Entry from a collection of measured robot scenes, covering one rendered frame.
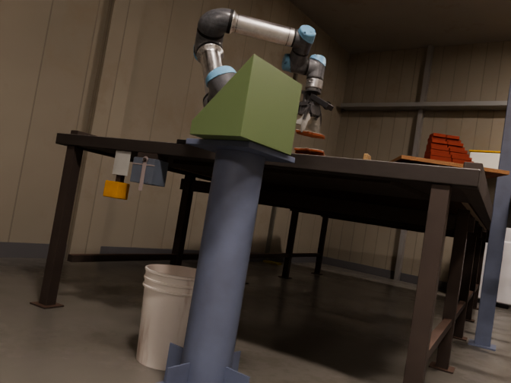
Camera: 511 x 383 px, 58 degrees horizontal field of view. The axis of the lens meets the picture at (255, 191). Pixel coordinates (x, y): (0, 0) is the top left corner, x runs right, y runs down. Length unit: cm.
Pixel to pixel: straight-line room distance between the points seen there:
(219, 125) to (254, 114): 11
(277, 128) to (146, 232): 350
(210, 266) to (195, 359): 30
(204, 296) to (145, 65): 352
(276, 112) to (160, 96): 346
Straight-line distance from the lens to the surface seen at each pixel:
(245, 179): 149
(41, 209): 420
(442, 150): 268
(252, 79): 138
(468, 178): 166
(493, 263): 360
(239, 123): 135
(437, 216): 167
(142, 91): 473
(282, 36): 201
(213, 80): 167
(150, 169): 218
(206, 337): 154
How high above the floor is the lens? 66
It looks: 3 degrees up
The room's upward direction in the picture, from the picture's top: 9 degrees clockwise
